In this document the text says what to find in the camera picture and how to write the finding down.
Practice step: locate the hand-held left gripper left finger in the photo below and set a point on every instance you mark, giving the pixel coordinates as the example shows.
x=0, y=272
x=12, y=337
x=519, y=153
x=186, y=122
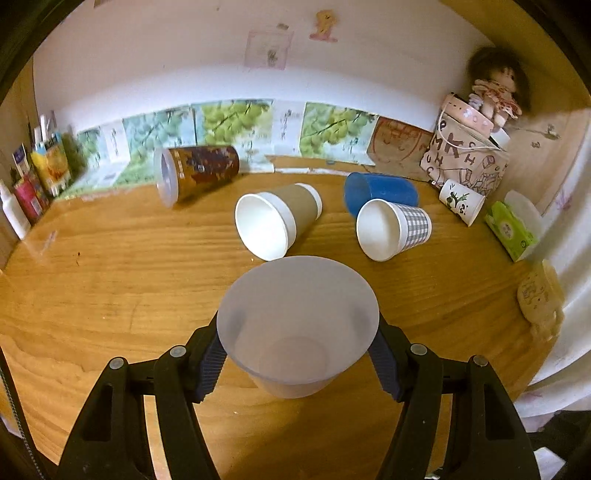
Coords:
x=210, y=364

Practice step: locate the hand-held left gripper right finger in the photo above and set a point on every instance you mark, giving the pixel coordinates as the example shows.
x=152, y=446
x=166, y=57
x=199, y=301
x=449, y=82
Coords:
x=385, y=364

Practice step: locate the translucent white plastic cup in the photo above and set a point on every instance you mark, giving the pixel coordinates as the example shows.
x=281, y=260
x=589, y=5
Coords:
x=295, y=318

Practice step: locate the checkered paper cup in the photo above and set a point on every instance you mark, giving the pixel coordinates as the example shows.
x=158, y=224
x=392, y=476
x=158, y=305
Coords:
x=392, y=226

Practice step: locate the white paper cup brown sleeve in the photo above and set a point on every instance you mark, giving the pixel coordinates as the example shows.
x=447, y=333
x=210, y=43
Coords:
x=277, y=221

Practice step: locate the blue plastic cup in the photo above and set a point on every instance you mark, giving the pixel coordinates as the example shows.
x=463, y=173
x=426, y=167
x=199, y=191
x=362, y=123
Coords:
x=388, y=189

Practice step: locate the white cup with panda print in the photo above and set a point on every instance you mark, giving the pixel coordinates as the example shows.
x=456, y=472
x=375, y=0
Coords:
x=461, y=201

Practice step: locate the brown printed lidded cup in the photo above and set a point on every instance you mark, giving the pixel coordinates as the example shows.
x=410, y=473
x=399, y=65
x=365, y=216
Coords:
x=198, y=173

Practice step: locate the beige plush toy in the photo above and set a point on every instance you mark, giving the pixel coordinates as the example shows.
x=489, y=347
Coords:
x=540, y=300

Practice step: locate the green tissue pack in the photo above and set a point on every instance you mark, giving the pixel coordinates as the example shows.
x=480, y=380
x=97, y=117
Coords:
x=510, y=230

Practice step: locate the white curtain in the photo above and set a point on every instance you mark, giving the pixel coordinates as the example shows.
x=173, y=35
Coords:
x=563, y=286

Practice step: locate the letter print fabric bag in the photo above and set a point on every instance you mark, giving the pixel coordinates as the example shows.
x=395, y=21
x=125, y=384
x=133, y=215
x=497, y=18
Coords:
x=466, y=161

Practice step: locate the brown face print cardboard box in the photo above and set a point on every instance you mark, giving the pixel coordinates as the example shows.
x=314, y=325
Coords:
x=397, y=143

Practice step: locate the grape print cardboard panel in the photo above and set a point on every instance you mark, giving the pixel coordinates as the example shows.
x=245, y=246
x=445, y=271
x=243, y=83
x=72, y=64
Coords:
x=221, y=129

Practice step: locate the white bottle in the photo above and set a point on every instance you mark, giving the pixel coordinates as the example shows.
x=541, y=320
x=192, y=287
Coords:
x=13, y=212

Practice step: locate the row of colourful packets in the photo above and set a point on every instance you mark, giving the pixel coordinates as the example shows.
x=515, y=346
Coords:
x=39, y=170

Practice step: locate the pink round box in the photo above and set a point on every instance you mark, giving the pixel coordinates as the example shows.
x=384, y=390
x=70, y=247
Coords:
x=466, y=113

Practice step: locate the brown haired doll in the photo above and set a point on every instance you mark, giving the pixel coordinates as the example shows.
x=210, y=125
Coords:
x=496, y=87

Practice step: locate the pink framed wall drawing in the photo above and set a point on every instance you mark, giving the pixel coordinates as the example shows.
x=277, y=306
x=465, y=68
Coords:
x=268, y=49

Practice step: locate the yellow figure wall sticker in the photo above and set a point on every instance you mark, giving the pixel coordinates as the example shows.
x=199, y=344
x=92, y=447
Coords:
x=324, y=25

